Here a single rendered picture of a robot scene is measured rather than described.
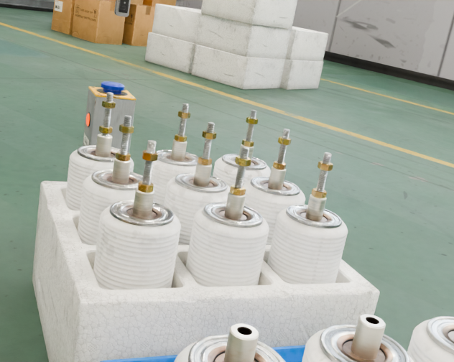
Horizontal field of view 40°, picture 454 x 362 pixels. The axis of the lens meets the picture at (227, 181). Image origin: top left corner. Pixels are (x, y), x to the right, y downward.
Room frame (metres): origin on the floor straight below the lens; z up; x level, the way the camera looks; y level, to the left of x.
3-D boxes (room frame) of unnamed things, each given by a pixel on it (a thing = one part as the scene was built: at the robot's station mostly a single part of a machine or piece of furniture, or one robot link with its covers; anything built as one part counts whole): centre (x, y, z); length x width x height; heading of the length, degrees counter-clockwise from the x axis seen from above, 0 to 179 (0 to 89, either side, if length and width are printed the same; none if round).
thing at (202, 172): (0.84, 0.04, 0.26); 0.02 x 0.02 x 0.03
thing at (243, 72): (3.79, 0.05, 0.09); 0.39 x 0.39 x 0.18; 55
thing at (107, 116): (0.90, 0.19, 0.31); 0.01 x 0.01 x 0.08
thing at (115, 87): (1.08, 0.22, 0.32); 0.04 x 0.04 x 0.02
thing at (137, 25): (4.91, 0.93, 0.15); 0.30 x 0.24 x 0.30; 52
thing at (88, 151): (0.90, 0.19, 0.25); 0.08 x 0.08 x 0.01
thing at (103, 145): (0.90, 0.19, 0.26); 0.02 x 0.02 x 0.03
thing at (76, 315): (0.84, 0.03, 0.09); 0.39 x 0.39 x 0.18; 25
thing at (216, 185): (0.84, 0.04, 0.25); 0.08 x 0.08 x 0.01
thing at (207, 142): (0.84, 0.04, 0.30); 0.01 x 0.01 x 0.08
